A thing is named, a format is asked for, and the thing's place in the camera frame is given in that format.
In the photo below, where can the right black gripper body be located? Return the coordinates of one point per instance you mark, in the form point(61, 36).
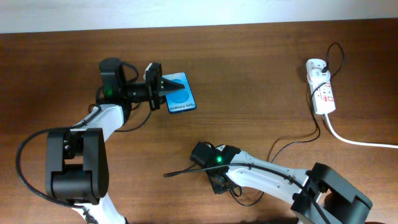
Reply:
point(216, 185)

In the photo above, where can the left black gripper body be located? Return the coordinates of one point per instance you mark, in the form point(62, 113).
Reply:
point(140, 91)

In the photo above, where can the blue Galaxy smartphone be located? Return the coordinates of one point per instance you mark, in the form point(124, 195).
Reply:
point(182, 100)

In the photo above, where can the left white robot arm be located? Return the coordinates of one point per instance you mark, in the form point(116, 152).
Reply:
point(76, 165)

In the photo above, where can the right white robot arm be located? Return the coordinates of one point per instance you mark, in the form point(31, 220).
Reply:
point(318, 195)

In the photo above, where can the white USB charger plug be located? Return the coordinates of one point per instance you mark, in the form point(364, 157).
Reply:
point(315, 73)

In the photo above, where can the white power strip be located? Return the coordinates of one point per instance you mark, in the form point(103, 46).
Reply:
point(322, 98)

